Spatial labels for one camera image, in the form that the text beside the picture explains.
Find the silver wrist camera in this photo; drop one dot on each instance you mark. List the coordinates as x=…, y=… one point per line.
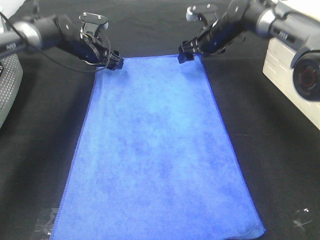
x=93, y=24
x=205, y=13

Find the grey perforated metal basket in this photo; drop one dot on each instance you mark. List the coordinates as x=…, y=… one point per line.
x=11, y=74

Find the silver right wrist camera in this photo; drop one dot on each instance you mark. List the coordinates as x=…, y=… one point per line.
x=205, y=13

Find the blue microfibre towel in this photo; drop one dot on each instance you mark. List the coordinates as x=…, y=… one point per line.
x=154, y=161

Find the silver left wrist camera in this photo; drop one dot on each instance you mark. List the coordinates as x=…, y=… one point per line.
x=93, y=24

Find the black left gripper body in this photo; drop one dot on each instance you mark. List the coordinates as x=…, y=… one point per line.
x=114, y=61

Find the black fabric table cloth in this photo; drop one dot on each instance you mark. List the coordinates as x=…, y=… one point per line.
x=277, y=147

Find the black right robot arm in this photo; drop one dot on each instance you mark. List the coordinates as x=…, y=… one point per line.
x=240, y=16

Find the clear tape strip left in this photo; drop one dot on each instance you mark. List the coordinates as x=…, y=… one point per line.
x=44, y=225

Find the clear tape strip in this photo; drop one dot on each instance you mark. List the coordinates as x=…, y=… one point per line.
x=44, y=225
x=301, y=219

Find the cream plastic storage box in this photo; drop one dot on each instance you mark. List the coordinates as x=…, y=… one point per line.
x=282, y=82

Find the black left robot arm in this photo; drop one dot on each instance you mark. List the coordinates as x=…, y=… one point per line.
x=88, y=43

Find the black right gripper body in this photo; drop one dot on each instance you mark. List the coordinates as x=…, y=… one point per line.
x=187, y=51

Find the clear tape strip right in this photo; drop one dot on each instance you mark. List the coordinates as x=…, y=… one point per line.
x=301, y=219

